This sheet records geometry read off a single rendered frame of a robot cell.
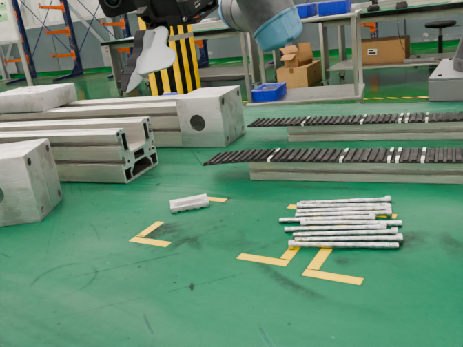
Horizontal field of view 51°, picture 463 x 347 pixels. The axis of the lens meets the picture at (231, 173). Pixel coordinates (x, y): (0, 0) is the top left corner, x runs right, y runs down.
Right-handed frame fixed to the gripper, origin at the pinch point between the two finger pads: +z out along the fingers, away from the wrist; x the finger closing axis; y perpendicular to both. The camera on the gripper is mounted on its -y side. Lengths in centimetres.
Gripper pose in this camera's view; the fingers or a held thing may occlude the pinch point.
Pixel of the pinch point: (90, 29)
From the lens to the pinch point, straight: 55.5
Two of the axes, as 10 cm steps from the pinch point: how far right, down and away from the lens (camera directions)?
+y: 8.4, 0.8, -5.3
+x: 2.7, 8.0, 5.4
